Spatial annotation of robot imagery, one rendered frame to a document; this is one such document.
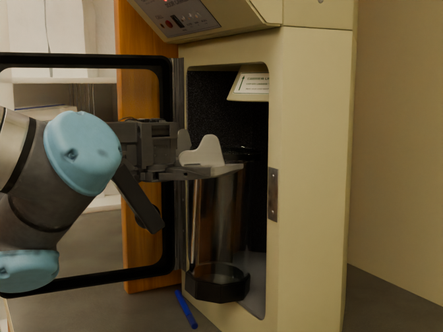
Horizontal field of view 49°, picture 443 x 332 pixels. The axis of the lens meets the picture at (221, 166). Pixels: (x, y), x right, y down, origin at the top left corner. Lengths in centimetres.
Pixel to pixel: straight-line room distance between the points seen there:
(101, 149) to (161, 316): 49
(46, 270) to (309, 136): 35
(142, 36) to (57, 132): 50
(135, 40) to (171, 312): 49
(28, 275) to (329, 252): 39
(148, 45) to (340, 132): 41
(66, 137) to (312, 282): 40
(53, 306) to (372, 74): 79
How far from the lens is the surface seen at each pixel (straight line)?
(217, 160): 68
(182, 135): 76
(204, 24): 71
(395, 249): 110
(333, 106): 67
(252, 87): 72
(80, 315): 93
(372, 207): 113
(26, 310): 98
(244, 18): 63
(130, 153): 67
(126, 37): 92
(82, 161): 45
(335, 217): 70
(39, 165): 46
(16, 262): 55
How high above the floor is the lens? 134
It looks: 10 degrees down
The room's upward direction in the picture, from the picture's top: straight up
